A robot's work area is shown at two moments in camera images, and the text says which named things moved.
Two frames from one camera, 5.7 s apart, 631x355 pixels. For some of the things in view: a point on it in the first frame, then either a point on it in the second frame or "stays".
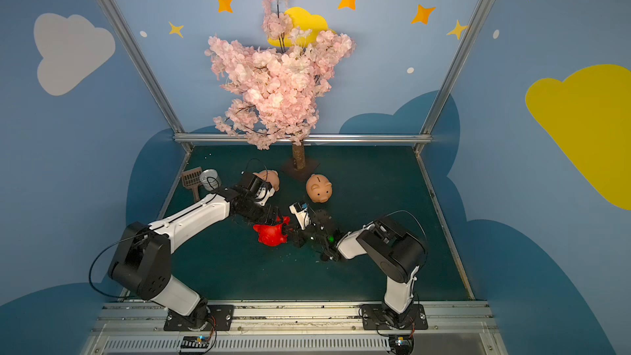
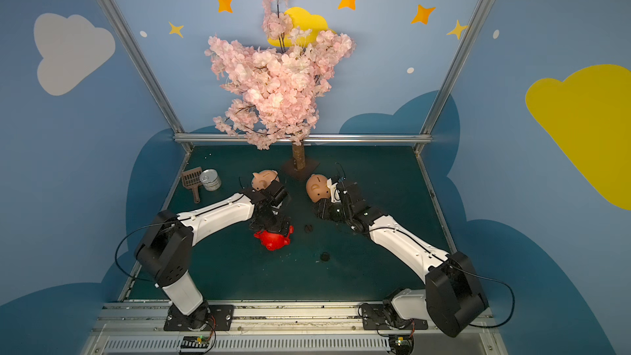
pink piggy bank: [269, 176] stays
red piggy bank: [274, 235] stays
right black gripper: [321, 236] → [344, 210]
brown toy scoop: [191, 179] stays
